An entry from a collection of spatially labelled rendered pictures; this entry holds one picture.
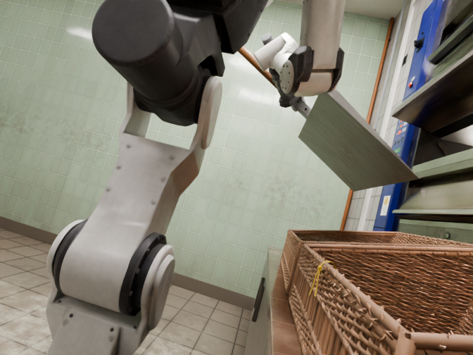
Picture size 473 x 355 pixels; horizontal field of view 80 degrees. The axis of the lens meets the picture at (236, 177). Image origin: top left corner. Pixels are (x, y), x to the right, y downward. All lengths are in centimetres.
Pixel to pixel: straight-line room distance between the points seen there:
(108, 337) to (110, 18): 49
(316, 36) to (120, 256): 58
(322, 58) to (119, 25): 43
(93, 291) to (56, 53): 301
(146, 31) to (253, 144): 201
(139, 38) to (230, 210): 200
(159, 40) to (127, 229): 30
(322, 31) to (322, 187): 178
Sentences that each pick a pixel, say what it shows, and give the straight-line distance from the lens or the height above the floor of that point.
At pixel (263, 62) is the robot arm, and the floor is 124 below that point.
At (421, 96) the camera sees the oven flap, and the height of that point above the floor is 139.
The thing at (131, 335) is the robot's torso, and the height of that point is 53.
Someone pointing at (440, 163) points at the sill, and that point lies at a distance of 138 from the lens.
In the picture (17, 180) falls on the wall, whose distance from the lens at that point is 325.
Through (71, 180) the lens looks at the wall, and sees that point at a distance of 290.
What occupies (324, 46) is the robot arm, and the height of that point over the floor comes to 117.
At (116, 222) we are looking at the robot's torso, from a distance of 52.
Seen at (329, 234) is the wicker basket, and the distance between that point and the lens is 139.
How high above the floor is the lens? 79
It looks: 5 degrees up
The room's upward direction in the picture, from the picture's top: 15 degrees clockwise
